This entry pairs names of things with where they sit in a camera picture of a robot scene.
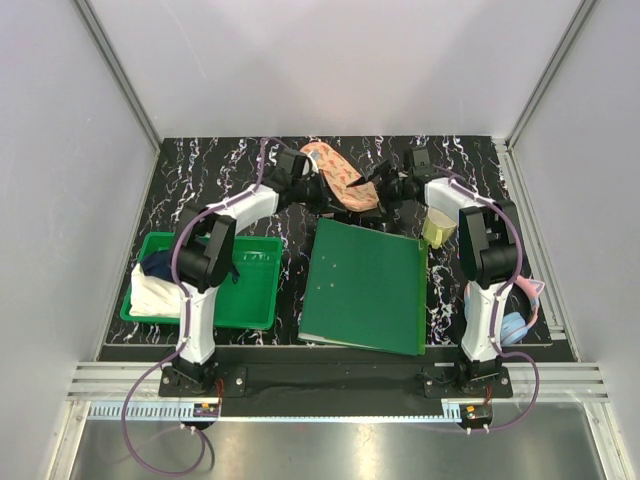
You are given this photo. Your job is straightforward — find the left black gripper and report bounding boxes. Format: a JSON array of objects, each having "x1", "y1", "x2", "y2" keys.
[{"x1": 291, "y1": 169, "x2": 346, "y2": 216}]

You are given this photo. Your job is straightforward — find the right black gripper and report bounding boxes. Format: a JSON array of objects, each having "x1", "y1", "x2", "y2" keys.
[{"x1": 349, "y1": 161, "x2": 412, "y2": 224}]

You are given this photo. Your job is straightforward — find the pink mesh laundry bag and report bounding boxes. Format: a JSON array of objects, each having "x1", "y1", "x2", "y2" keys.
[{"x1": 301, "y1": 142, "x2": 379, "y2": 213}]

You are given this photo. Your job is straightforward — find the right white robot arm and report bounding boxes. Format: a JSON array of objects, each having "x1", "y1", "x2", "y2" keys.
[{"x1": 346, "y1": 162, "x2": 524, "y2": 397}]

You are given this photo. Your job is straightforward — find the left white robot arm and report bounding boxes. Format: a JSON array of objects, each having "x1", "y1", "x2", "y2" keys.
[{"x1": 163, "y1": 174, "x2": 331, "y2": 396}]

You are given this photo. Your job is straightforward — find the yellow paper cup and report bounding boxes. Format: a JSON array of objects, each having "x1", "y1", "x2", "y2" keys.
[{"x1": 422, "y1": 207, "x2": 457, "y2": 249}]

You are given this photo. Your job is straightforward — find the navy blue garment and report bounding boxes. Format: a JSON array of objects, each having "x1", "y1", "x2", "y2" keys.
[{"x1": 140, "y1": 249, "x2": 213, "y2": 287}]

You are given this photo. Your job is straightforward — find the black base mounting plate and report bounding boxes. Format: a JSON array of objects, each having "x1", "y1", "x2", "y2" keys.
[{"x1": 159, "y1": 363, "x2": 514, "y2": 399}]

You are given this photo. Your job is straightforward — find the white cloth garment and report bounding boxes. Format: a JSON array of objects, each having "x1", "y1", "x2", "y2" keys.
[{"x1": 129, "y1": 264, "x2": 181, "y2": 318}]

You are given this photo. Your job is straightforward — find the blue pink cat headphones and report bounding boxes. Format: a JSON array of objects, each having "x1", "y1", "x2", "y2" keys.
[{"x1": 461, "y1": 275, "x2": 545, "y2": 352}]

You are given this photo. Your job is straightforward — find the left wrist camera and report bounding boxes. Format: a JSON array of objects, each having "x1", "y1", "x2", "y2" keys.
[{"x1": 276, "y1": 148, "x2": 319, "y2": 178}]

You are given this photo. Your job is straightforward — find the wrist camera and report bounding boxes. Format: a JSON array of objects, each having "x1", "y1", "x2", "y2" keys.
[
  {"x1": 404, "y1": 146, "x2": 436, "y2": 177},
  {"x1": 276, "y1": 148, "x2": 319, "y2": 178}
]

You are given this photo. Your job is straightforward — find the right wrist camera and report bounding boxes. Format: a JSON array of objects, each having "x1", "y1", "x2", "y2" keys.
[{"x1": 404, "y1": 146, "x2": 436, "y2": 177}]

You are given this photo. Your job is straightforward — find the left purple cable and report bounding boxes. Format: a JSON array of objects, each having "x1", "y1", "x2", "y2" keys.
[{"x1": 119, "y1": 137, "x2": 291, "y2": 475}]

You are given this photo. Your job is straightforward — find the purple cable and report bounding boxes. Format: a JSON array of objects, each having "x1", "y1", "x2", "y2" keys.
[
  {"x1": 434, "y1": 164, "x2": 540, "y2": 434},
  {"x1": 119, "y1": 137, "x2": 291, "y2": 475}
]

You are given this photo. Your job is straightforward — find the green ring binder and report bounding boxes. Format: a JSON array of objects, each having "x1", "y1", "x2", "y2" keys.
[{"x1": 298, "y1": 218, "x2": 428, "y2": 356}]

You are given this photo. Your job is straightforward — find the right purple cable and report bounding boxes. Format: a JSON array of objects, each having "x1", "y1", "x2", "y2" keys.
[{"x1": 434, "y1": 164, "x2": 540, "y2": 434}]

